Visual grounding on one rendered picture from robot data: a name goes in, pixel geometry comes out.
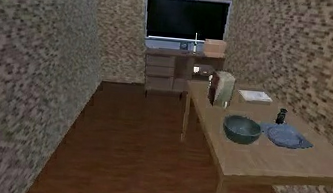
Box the white candle on stand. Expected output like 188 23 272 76
191 32 199 54

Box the brown wooden dining table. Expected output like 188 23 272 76
174 79 333 193

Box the brown wooden drawer cabinet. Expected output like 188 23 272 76
140 45 226 105

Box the brown cardboard box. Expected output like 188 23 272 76
202 38 228 59

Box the black television set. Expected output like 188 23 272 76
141 0 233 56

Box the dark green bowl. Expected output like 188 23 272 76
221 114 264 147

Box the white flat book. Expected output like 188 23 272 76
236 88 274 105

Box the small black bottle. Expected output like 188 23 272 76
274 107 289 126

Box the blue plate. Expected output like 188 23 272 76
266 122 304 149

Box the blue cloth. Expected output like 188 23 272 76
258 121 316 152

